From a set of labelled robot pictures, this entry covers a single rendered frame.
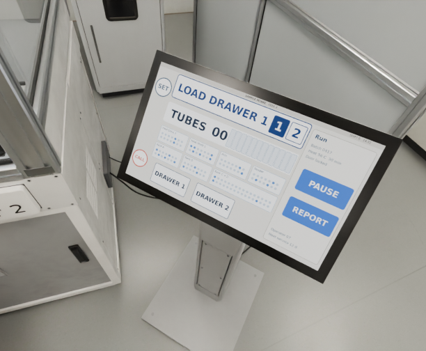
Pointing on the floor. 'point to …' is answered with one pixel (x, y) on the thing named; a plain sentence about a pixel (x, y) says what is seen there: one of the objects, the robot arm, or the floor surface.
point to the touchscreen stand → (206, 294)
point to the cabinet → (56, 234)
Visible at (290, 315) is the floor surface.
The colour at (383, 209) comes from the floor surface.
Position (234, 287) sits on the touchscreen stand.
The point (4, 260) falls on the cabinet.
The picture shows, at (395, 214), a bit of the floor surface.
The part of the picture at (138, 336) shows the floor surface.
